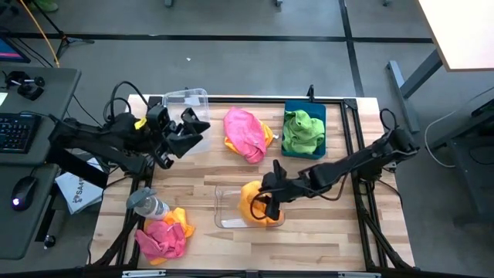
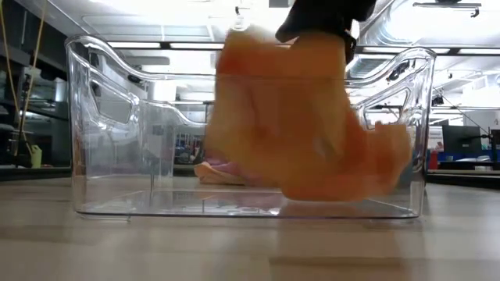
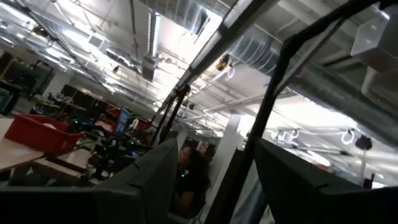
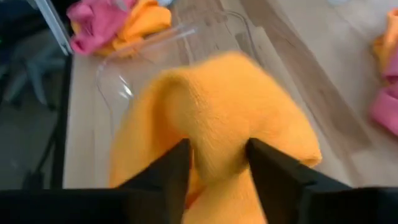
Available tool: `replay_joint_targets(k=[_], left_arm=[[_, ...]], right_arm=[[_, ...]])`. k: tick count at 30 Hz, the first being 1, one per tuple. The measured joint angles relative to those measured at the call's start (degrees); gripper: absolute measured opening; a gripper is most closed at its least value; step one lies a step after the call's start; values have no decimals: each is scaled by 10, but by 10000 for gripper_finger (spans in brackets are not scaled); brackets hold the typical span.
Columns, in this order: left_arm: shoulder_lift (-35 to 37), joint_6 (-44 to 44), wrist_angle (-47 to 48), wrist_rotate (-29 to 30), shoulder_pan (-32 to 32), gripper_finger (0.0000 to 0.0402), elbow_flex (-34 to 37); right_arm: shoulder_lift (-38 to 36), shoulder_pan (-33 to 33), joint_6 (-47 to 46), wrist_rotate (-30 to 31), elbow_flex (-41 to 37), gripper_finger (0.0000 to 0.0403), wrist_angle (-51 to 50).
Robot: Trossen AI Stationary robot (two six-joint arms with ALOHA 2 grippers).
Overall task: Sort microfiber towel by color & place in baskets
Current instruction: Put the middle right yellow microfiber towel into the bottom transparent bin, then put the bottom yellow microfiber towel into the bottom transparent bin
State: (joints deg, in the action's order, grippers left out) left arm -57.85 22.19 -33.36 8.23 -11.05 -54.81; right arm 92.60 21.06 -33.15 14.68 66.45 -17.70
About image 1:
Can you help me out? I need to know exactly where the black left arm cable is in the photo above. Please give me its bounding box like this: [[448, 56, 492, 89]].
[[103, 80, 154, 124]]

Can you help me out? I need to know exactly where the clear bottle with grey lid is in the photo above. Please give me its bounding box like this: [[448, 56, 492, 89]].
[[126, 187, 171, 222]]

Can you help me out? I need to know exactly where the clear plastic bin with label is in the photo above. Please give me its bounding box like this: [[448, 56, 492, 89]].
[[161, 87, 212, 155]]

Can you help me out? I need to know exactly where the clear plastic bin with handles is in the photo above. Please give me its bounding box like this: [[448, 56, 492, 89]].
[[214, 181, 286, 229]]

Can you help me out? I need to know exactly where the green microfiber towel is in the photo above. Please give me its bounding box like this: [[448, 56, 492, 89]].
[[287, 109, 326, 136], [282, 115, 326, 155]]

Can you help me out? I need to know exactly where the pink microfiber towel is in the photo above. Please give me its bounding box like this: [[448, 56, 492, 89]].
[[222, 107, 268, 164], [134, 220, 187, 260]]

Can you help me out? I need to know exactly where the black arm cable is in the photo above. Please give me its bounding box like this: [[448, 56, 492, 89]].
[[103, 80, 154, 124], [379, 108, 399, 134]]

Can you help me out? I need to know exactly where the black keyboard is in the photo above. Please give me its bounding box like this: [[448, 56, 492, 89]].
[[0, 113, 42, 154]]

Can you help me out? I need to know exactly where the white printed paper bag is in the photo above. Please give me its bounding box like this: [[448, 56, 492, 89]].
[[55, 156, 105, 215]]

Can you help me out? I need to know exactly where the black computer mouse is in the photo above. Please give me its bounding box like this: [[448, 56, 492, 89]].
[[10, 175, 39, 212]]

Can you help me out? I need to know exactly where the teal plastic bin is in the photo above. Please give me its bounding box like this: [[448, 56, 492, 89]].
[[280, 100, 327, 161]]

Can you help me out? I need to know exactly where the dark grey desk surface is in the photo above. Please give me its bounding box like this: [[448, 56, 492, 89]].
[[0, 67, 82, 167], [0, 164, 59, 260]]

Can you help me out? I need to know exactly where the green object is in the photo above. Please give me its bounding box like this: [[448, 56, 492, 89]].
[[29, 0, 59, 12]]

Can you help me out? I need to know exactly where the white cable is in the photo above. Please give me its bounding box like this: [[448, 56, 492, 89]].
[[423, 110, 457, 169]]

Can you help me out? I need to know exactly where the yellow cable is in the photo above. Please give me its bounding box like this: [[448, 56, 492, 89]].
[[18, 0, 61, 69]]

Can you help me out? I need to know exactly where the black clamp mount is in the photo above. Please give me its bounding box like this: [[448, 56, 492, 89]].
[[4, 70, 46, 102]]

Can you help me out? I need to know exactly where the black tripod stand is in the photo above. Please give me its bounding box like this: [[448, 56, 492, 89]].
[[30, 0, 96, 59]]

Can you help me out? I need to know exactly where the black aluminium rig frame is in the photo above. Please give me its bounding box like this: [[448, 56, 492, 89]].
[[89, 85, 416, 271]]

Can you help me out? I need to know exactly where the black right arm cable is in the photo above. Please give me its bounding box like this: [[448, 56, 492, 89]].
[[379, 108, 399, 134]]

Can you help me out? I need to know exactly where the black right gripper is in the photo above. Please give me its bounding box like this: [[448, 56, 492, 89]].
[[260, 159, 310, 221]]

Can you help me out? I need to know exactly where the grey metal table leg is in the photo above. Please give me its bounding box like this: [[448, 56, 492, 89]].
[[385, 49, 444, 134]]

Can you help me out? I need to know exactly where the computer monitor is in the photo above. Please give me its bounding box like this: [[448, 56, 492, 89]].
[[0, 36, 32, 64]]

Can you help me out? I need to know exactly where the dark grey desk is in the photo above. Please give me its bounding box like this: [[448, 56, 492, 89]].
[[430, 87, 494, 225]]

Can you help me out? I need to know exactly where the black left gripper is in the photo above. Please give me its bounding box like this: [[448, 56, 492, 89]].
[[145, 103, 211, 170]]

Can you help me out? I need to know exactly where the white table top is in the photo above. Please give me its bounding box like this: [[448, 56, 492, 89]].
[[418, 0, 494, 73]]

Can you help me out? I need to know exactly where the silver metal bracket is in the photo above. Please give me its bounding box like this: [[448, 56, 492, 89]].
[[338, 271, 382, 278], [122, 270, 167, 278]]

